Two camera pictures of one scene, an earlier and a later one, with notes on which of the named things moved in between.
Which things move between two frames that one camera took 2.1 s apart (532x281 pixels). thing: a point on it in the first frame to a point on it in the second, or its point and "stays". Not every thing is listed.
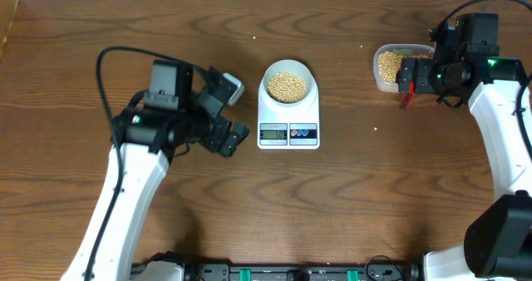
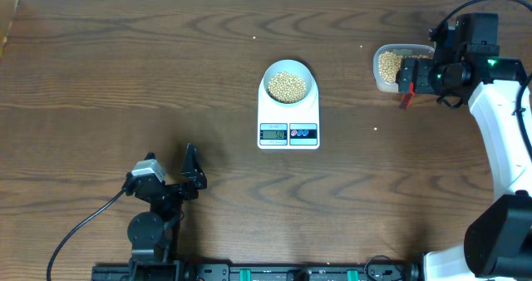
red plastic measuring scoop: (407, 98) stays
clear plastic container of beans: (387, 57) stays
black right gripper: (422, 66) stays
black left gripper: (213, 139) to (194, 181)
